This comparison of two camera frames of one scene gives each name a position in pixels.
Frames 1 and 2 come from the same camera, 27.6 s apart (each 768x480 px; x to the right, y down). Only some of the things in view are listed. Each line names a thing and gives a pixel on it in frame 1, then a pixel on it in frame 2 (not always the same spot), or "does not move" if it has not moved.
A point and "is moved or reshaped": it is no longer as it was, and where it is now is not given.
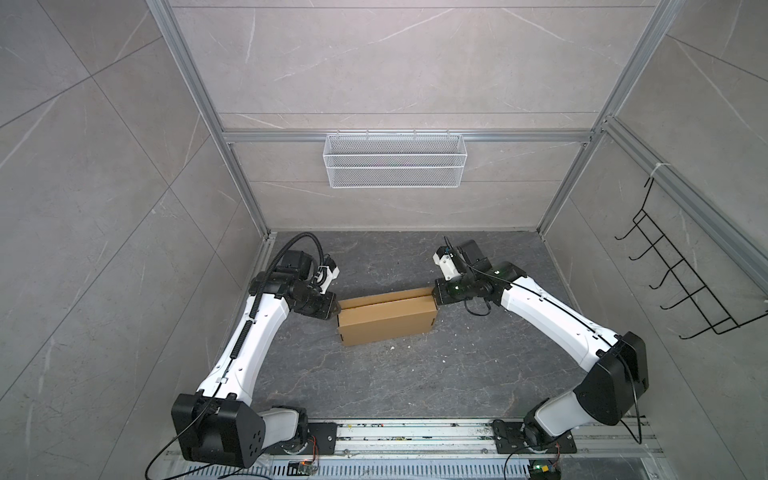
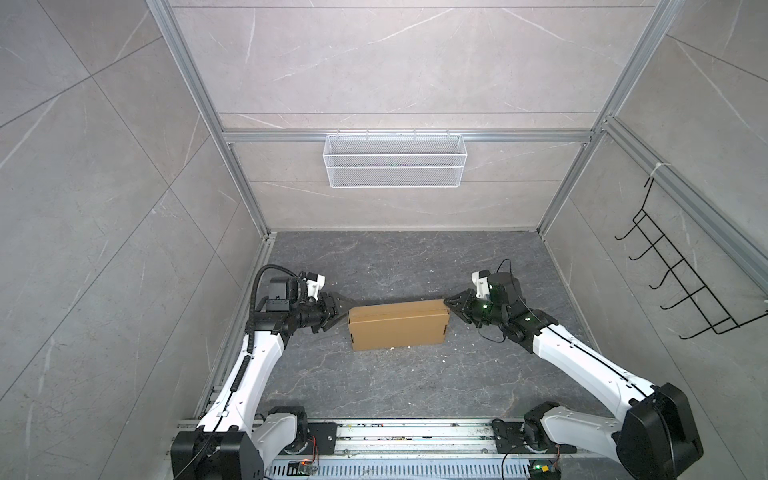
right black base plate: [510, 438] does not move
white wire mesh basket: [395, 161] does not move
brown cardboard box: [385, 316] is moved or reshaped
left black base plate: [322, 440] does not move
